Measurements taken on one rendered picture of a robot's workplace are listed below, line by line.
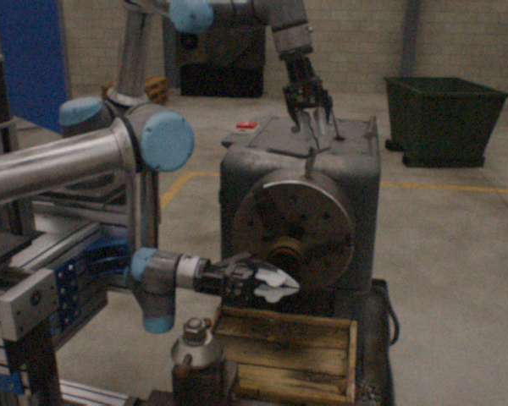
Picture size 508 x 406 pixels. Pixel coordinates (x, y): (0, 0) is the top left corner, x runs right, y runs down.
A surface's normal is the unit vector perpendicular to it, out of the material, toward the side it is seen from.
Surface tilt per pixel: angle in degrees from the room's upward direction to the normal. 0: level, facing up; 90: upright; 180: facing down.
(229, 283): 88
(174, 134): 89
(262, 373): 0
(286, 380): 0
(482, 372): 0
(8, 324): 90
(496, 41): 90
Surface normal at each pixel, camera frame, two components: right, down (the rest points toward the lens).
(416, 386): 0.00, -0.94
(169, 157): 0.57, 0.28
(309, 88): -0.21, 0.34
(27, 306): 0.96, 0.11
